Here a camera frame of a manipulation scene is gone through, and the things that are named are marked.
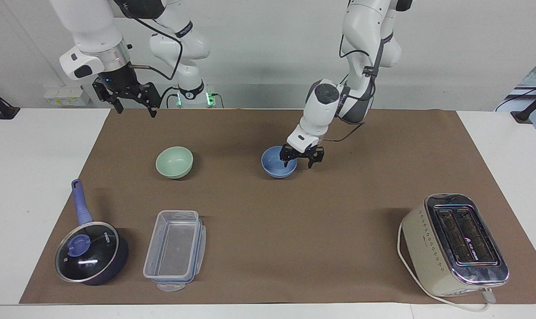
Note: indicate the green bowl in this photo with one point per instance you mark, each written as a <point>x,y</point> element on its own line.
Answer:
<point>174,162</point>

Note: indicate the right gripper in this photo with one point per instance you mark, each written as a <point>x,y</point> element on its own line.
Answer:
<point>118,79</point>

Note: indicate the white wall socket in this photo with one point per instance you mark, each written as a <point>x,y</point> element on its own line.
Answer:
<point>66,96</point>

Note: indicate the beige toaster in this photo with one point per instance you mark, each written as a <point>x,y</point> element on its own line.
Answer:
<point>454,248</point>

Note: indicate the clear plastic food container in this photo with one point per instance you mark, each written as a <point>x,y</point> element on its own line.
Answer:
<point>175,250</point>

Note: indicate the blue bowl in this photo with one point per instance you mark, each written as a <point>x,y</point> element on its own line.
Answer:
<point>274,167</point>

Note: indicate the glass pot lid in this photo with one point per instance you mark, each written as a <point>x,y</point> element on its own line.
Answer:
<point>87,251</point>

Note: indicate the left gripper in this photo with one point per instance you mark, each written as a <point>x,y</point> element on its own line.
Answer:
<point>304,151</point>

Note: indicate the black stand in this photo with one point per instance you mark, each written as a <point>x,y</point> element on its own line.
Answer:
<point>530,109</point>
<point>2,109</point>

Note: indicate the blue saucepan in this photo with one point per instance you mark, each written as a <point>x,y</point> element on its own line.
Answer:
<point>83,208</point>

